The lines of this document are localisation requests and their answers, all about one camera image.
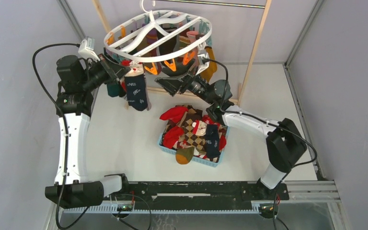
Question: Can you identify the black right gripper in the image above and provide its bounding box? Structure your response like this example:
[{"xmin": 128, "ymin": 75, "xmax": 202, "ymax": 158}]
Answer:
[{"xmin": 156, "ymin": 58, "xmax": 216, "ymax": 105}]

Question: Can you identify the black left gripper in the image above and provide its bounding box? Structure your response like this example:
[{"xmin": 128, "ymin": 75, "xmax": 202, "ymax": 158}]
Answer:
[{"xmin": 80, "ymin": 53, "xmax": 130, "ymax": 92}]

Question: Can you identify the navy sock with lettering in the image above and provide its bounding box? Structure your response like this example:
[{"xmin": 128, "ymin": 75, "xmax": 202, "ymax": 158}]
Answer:
[{"xmin": 122, "ymin": 60, "xmax": 151, "ymax": 111}]

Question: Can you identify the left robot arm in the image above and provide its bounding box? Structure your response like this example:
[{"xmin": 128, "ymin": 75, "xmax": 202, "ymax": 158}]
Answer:
[{"xmin": 45, "ymin": 55, "xmax": 131, "ymax": 209}]

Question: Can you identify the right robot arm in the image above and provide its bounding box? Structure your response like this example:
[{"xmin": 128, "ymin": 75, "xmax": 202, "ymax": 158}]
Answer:
[{"xmin": 155, "ymin": 71, "xmax": 310, "ymax": 199}]

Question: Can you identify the white round clip hanger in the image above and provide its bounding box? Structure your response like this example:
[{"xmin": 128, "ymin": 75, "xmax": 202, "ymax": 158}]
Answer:
[{"xmin": 103, "ymin": 0, "xmax": 212, "ymax": 63}]

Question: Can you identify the orange clothespin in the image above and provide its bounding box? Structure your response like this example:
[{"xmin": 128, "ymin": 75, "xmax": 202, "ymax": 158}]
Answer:
[
  {"xmin": 143, "ymin": 62, "xmax": 158, "ymax": 75},
  {"xmin": 164, "ymin": 58, "xmax": 177, "ymax": 72},
  {"xmin": 183, "ymin": 51, "xmax": 196, "ymax": 65}
]

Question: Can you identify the red sock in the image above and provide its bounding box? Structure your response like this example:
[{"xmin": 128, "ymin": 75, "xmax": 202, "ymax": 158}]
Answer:
[
  {"xmin": 160, "ymin": 106, "xmax": 188, "ymax": 123},
  {"xmin": 162, "ymin": 126, "xmax": 184, "ymax": 149}
]

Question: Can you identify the mustard yellow sock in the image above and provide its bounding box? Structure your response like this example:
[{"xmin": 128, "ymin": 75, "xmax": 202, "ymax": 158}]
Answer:
[{"xmin": 200, "ymin": 46, "xmax": 218, "ymax": 82}]

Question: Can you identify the brown white-striped sock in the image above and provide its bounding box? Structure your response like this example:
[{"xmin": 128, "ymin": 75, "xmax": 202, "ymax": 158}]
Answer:
[{"xmin": 157, "ymin": 27, "xmax": 178, "ymax": 56}]

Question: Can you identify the pink sock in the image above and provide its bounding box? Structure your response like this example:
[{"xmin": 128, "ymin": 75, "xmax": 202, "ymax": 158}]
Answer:
[{"xmin": 186, "ymin": 31, "xmax": 199, "ymax": 43}]

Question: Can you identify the brown argyle sock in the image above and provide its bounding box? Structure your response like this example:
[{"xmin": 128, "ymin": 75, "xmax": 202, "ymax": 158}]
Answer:
[{"xmin": 178, "ymin": 105, "xmax": 206, "ymax": 152}]

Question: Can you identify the light blue plastic basket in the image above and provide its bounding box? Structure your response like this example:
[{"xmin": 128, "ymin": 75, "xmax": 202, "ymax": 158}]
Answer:
[{"xmin": 158, "ymin": 122, "xmax": 230, "ymax": 167}]

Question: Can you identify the olive orange-toe sock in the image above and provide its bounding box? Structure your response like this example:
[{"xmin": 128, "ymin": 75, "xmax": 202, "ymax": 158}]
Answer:
[{"xmin": 175, "ymin": 147, "xmax": 194, "ymax": 165}]

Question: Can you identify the wooden rack frame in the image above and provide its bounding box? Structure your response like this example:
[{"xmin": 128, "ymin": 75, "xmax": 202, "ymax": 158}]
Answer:
[{"xmin": 92, "ymin": 0, "xmax": 272, "ymax": 104}]

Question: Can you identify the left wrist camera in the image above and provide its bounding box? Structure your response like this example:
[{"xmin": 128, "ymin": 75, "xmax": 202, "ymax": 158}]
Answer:
[{"xmin": 78, "ymin": 37, "xmax": 100, "ymax": 61}]

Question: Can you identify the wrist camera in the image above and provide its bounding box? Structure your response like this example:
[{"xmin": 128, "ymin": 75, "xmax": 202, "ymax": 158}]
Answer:
[
  {"xmin": 196, "ymin": 49, "xmax": 209, "ymax": 75},
  {"xmin": 78, "ymin": 37, "xmax": 100, "ymax": 61}
]

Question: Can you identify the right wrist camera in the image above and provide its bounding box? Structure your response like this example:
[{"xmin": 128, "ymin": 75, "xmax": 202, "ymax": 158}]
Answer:
[{"xmin": 196, "ymin": 49, "xmax": 209, "ymax": 75}]

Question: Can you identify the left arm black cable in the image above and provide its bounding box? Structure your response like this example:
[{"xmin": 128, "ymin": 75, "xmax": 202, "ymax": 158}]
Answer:
[{"xmin": 32, "ymin": 43, "xmax": 91, "ymax": 230}]

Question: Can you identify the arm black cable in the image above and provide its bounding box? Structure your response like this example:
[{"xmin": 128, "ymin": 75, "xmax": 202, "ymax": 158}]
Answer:
[
  {"xmin": 32, "ymin": 43, "xmax": 91, "ymax": 230},
  {"xmin": 203, "ymin": 58, "xmax": 318, "ymax": 230}
]

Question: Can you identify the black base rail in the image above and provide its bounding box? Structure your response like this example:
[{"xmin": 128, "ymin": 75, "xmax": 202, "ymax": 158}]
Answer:
[{"xmin": 113, "ymin": 176, "xmax": 290, "ymax": 201}]

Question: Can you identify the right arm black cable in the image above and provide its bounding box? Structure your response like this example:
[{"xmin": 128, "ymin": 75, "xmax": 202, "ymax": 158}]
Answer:
[{"xmin": 203, "ymin": 58, "xmax": 318, "ymax": 230}]

